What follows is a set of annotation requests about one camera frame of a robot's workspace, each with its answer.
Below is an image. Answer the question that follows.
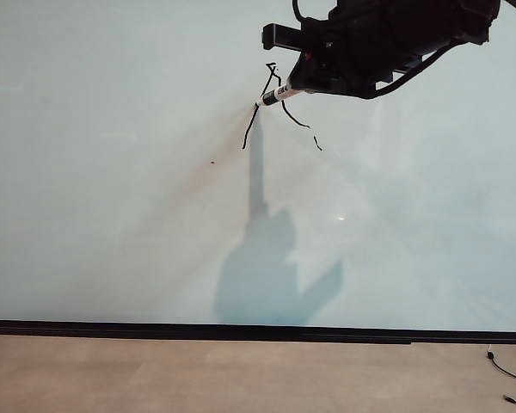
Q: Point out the black whiteboard bottom rail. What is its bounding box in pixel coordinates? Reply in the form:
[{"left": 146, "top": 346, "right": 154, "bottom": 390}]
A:
[{"left": 0, "top": 318, "right": 516, "bottom": 347}]

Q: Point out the black white whiteboard marker pen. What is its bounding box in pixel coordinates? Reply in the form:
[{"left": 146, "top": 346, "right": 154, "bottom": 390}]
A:
[{"left": 255, "top": 81, "right": 313, "bottom": 108}]

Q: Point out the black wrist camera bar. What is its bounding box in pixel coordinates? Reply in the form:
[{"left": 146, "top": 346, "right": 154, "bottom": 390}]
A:
[{"left": 261, "top": 22, "right": 306, "bottom": 52}]

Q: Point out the large white glass whiteboard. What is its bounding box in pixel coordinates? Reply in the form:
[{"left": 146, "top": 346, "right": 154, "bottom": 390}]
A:
[{"left": 0, "top": 0, "right": 516, "bottom": 333}]

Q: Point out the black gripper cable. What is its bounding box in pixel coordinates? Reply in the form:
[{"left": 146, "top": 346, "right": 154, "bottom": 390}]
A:
[{"left": 372, "top": 41, "right": 455, "bottom": 95}]

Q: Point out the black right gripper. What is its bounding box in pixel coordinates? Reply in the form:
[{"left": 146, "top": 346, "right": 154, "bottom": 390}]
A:
[{"left": 288, "top": 0, "right": 502, "bottom": 102}]

